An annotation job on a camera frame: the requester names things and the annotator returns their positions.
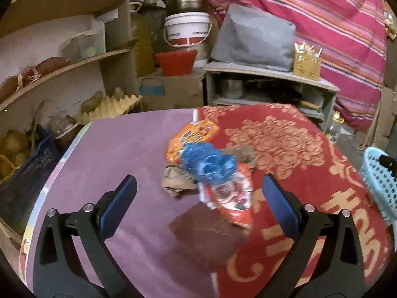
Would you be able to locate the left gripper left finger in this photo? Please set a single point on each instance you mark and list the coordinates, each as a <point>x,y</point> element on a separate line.
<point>58,271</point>

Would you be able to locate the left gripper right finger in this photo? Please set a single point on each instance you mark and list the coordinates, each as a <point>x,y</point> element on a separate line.
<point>339,271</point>

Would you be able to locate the red snack carton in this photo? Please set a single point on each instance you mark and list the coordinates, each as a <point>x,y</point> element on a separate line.
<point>233,199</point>

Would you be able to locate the brown paper scrap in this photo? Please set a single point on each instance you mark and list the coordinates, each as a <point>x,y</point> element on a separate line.
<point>243,154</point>

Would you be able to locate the brown paper ball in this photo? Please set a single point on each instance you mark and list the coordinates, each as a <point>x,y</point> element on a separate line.
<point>176,181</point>

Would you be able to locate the blue plastic wrapper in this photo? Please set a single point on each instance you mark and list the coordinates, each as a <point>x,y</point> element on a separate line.
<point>208,165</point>

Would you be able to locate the orange snack wrapper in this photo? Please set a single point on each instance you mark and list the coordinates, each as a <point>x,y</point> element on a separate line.
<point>193,132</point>

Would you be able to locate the dark blue plastic crate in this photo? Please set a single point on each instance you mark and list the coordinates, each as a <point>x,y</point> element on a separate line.
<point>20,192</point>

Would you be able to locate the light blue plastic basket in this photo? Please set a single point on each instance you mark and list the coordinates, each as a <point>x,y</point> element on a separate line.
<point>378,172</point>

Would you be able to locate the purple table mat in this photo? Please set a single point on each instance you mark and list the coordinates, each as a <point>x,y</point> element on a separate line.
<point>104,153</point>

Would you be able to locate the red gold patterned cloth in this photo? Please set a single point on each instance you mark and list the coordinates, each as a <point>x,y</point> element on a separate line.
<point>293,149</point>

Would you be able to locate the oil bottle yellow label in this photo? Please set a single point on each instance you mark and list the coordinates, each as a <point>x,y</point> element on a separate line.
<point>333,129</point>

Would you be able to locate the yellow egg tray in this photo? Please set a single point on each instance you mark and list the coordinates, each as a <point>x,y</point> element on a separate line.
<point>109,107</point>

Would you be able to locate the cardboard box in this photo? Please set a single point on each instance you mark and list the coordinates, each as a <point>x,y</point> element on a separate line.
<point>176,92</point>

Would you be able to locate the yellow utensil holder box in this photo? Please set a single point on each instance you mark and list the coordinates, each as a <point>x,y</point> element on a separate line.
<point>307,61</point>

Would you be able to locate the grey low shelf table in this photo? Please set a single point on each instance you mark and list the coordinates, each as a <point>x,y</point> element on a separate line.
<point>229,84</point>

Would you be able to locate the clear plastic container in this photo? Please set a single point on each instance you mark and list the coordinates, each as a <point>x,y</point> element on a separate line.
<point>84,45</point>

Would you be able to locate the red plastic basket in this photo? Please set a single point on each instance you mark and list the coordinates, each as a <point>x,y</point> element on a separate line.
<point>176,63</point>

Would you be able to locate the striped pink curtain cloth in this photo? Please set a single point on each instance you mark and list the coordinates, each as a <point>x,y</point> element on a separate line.
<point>352,37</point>

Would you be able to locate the grey fabric cover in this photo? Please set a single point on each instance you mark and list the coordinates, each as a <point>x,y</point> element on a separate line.
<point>253,37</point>

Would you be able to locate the yellow oil jug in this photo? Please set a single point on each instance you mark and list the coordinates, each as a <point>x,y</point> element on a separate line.
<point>141,34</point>

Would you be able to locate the white plastic bucket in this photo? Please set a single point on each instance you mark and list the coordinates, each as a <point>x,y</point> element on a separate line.
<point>187,29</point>

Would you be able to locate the wooden wall shelf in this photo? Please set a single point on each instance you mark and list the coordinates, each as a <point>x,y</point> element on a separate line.
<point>34,30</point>

